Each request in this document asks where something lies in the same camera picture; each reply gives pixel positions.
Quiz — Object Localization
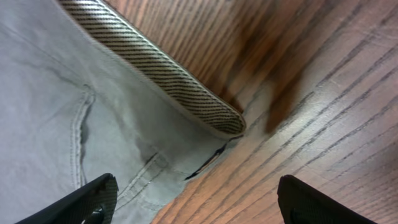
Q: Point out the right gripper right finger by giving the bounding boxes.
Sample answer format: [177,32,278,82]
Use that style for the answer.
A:
[277,175,376,224]

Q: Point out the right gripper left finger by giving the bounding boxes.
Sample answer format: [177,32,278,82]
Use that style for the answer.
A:
[17,173,118,224]

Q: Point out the grey shorts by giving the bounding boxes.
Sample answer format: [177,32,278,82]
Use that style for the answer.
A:
[1,0,246,223]

